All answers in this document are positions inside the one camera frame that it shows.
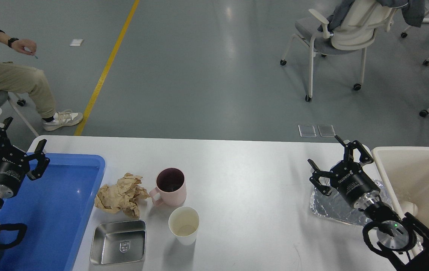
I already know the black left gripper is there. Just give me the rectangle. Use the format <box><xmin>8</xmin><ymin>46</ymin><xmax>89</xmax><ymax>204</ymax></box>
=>
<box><xmin>0</xmin><ymin>117</ymin><xmax>50</xmax><ymax>199</ymax></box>

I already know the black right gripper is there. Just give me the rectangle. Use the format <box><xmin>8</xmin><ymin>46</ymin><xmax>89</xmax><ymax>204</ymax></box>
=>
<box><xmin>308</xmin><ymin>135</ymin><xmax>380</xmax><ymax>209</ymax></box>

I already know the square stainless steel tray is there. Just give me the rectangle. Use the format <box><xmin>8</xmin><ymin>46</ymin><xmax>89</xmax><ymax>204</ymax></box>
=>
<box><xmin>89</xmin><ymin>220</ymin><xmax>147</xmax><ymax>265</ymax></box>

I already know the pink mug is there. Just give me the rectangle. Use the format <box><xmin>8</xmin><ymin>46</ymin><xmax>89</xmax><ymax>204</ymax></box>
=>
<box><xmin>149</xmin><ymin>168</ymin><xmax>187</xmax><ymax>207</ymax></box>

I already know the aluminium foil tray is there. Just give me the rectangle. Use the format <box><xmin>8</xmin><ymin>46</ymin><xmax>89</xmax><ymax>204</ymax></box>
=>
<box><xmin>309</xmin><ymin>188</ymin><xmax>371</xmax><ymax>227</ymax></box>

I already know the right floor outlet plate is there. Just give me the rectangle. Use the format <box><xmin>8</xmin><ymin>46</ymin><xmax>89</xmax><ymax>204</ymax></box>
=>
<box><xmin>317</xmin><ymin>125</ymin><xmax>336</xmax><ymax>137</ymax></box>

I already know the floor outlet plate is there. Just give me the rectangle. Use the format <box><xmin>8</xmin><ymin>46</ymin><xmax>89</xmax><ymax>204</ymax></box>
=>
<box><xmin>317</xmin><ymin>125</ymin><xmax>336</xmax><ymax>137</ymax></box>
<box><xmin>298</xmin><ymin>125</ymin><xmax>317</xmax><ymax>138</ymax></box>

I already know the left floor outlet plate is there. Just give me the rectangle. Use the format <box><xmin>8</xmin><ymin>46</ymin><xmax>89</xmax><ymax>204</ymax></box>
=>
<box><xmin>298</xmin><ymin>125</ymin><xmax>317</xmax><ymax>138</ymax></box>

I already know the blue plastic tray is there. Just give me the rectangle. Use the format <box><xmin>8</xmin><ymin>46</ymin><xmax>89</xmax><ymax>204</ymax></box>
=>
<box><xmin>0</xmin><ymin>153</ymin><xmax>105</xmax><ymax>271</ymax></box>

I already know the seated person in khaki trousers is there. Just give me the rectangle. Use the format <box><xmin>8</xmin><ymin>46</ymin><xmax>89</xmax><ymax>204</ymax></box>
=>
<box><xmin>0</xmin><ymin>29</ymin><xmax>83</xmax><ymax>131</ymax></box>

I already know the beige plastic bin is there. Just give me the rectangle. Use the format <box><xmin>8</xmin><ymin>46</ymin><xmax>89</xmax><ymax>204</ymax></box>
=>
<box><xmin>372</xmin><ymin>146</ymin><xmax>429</xmax><ymax>228</ymax></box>

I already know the crumpled brown paper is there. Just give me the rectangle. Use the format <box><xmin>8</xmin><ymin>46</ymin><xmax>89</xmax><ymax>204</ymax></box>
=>
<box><xmin>94</xmin><ymin>173</ymin><xmax>151</xmax><ymax>219</ymax></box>

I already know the white grey office chair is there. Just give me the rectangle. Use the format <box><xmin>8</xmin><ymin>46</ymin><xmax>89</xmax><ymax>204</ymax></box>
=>
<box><xmin>280</xmin><ymin>0</ymin><xmax>396</xmax><ymax>102</ymax></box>

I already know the white paper cup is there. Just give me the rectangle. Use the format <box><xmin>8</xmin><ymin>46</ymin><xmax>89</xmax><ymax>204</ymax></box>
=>
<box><xmin>168</xmin><ymin>206</ymin><xmax>200</xmax><ymax>246</ymax></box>

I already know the grey jacket on chair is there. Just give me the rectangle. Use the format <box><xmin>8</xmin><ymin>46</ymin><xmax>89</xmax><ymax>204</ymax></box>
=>
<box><xmin>318</xmin><ymin>0</ymin><xmax>425</xmax><ymax>32</ymax></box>

